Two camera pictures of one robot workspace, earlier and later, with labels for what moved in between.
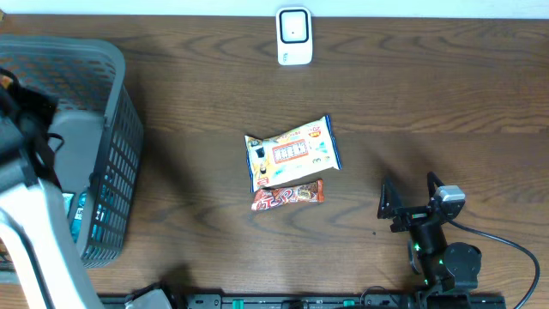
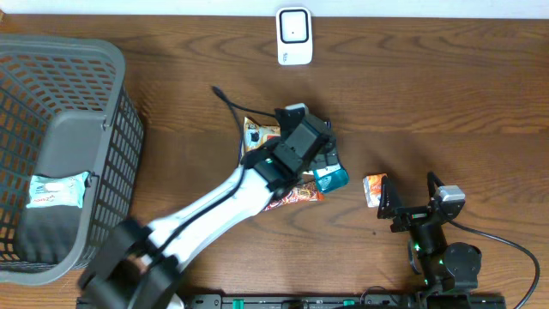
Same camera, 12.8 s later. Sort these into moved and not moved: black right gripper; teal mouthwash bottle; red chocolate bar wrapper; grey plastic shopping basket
Moved: teal mouthwash bottle
Not moved: red chocolate bar wrapper; grey plastic shopping basket; black right gripper
